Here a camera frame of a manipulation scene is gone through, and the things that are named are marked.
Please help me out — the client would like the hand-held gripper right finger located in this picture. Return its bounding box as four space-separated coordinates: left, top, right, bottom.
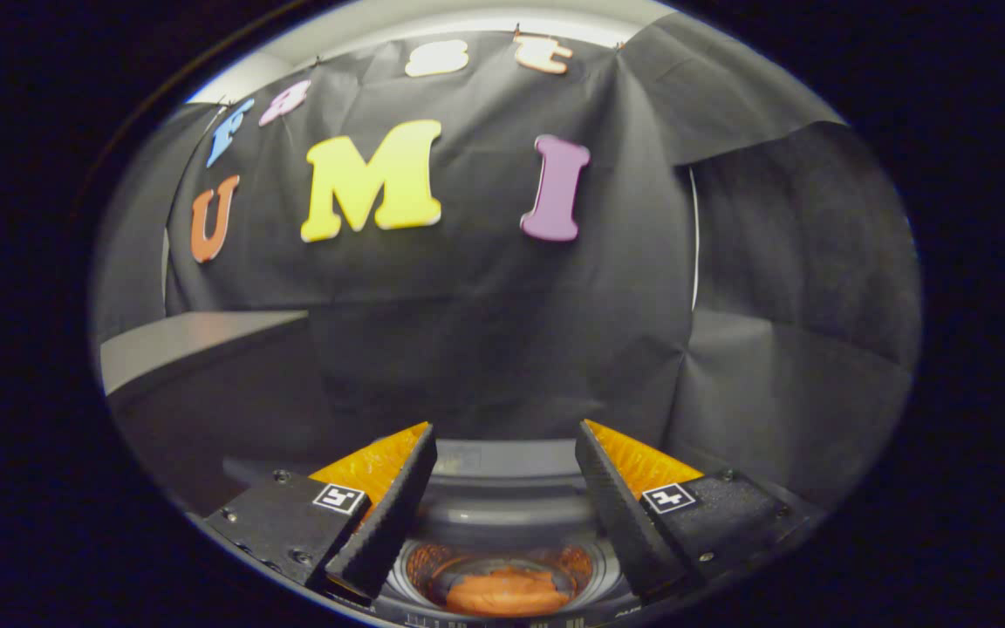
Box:
575 419 817 599

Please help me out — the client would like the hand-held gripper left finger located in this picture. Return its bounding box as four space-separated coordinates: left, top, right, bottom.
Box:
202 422 438 603

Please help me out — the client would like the dark grey washing machine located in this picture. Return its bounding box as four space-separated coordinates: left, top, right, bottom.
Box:
223 436 817 625

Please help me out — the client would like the yellow polo shirt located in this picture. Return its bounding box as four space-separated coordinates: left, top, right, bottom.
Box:
446 565 575 617

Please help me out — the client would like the grey cabinet with dark frame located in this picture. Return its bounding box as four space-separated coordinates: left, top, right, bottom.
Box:
99 310 329 515

